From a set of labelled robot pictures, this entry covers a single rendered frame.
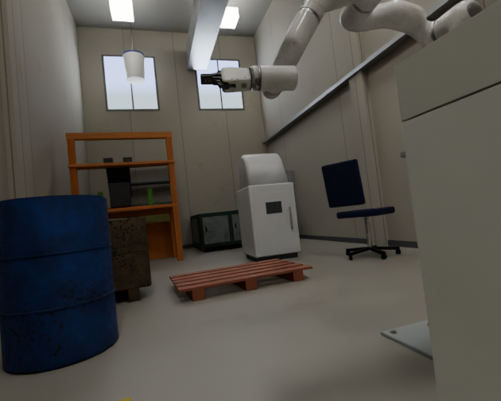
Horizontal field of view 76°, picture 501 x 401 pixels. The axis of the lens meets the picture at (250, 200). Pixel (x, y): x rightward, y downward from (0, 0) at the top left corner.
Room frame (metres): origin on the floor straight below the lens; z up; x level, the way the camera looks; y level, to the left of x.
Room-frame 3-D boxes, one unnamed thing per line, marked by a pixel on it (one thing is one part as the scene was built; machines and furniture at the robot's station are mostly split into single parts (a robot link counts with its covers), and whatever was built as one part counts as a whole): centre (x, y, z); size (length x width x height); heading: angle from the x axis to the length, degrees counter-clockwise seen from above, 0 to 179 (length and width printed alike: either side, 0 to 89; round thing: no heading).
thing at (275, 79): (1.11, -0.14, 1.09); 0.13 x 0.09 x 0.08; 97
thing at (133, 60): (7.34, 2.37, 4.38); 0.50 x 0.50 x 0.61
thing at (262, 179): (4.59, -0.20, 0.75); 0.85 x 0.69 x 1.50; 18
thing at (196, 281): (3.07, 0.20, 0.05); 1.22 x 0.83 x 0.11; 108
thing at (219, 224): (7.30, 0.37, 0.38); 1.90 x 1.74 x 0.77; 107
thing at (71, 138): (5.77, 2.19, 1.10); 1.65 x 1.47 x 2.21; 107
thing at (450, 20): (1.21, -0.87, 1.22); 0.19 x 0.12 x 0.24; 11
